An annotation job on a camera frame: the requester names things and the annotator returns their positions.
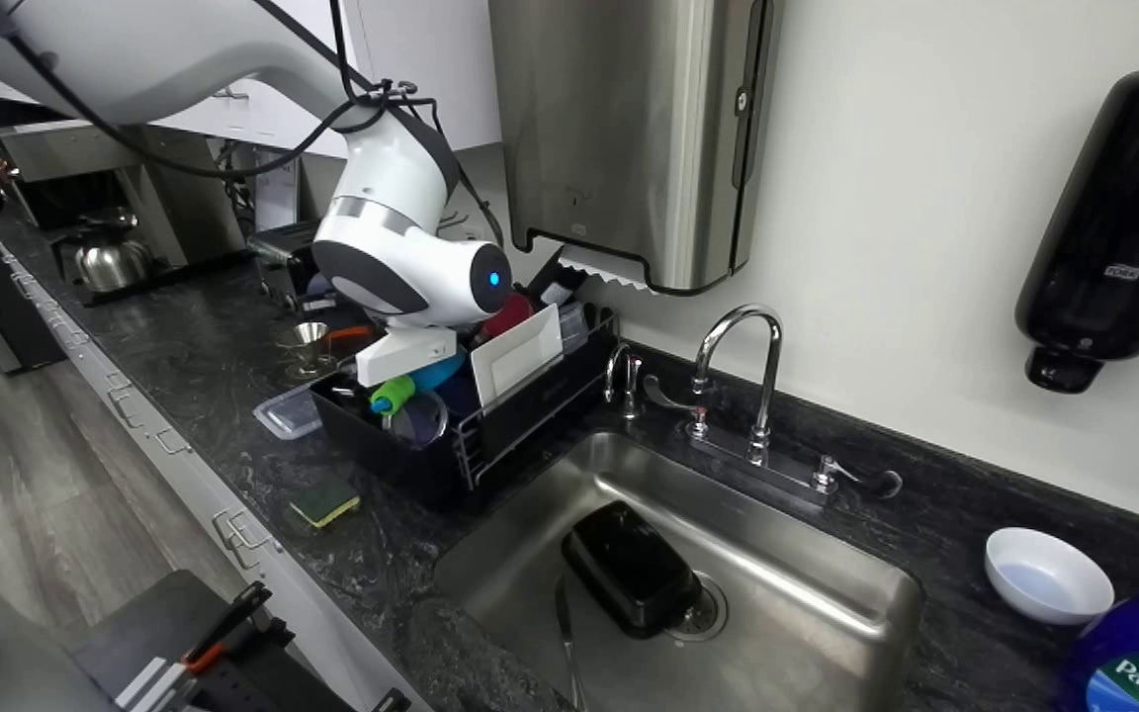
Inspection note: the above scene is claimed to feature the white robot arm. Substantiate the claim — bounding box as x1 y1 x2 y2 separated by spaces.
0 0 516 333

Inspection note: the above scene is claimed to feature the chrome sink faucet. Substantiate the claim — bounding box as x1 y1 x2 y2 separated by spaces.
605 306 907 508

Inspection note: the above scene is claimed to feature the red bowl in rack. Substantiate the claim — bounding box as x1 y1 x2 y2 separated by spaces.
474 292 537 343

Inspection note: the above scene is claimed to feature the black dish rack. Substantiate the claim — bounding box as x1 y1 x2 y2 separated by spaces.
311 308 616 515

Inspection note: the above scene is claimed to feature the clear glass in rack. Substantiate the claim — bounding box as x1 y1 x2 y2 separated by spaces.
391 392 451 449

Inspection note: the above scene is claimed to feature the black container in sink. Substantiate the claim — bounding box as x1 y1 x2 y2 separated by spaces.
563 503 699 636

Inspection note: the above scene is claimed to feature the stainless steel sink basin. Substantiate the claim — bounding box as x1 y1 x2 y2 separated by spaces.
434 430 922 712

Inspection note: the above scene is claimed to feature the white square plate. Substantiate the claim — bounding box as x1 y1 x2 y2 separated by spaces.
471 308 563 409

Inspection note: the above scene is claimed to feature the steel paper towel dispenser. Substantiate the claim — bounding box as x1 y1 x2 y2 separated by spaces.
489 0 783 292

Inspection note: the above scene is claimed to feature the clear plastic container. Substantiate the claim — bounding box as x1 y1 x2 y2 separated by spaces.
255 384 322 442

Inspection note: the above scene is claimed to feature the yellow green sponge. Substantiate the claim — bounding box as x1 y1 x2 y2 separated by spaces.
290 479 360 532

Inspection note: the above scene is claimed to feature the white upper cabinet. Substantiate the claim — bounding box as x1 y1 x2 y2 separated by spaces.
327 0 505 153

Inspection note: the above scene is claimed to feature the black tray with pens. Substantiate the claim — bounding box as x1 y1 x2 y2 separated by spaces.
75 569 354 712

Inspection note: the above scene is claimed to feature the steel kettle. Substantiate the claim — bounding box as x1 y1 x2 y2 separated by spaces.
52 225 151 298

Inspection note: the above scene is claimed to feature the silver coffee machine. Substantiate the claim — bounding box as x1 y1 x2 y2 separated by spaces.
0 118 246 272

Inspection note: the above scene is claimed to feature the white small bowl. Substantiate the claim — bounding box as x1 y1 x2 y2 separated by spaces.
984 527 1114 624

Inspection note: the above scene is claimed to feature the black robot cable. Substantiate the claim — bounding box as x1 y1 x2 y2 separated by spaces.
0 0 510 248

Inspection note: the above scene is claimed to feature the black wall soap dispenser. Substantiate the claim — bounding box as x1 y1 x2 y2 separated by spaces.
1017 72 1139 396

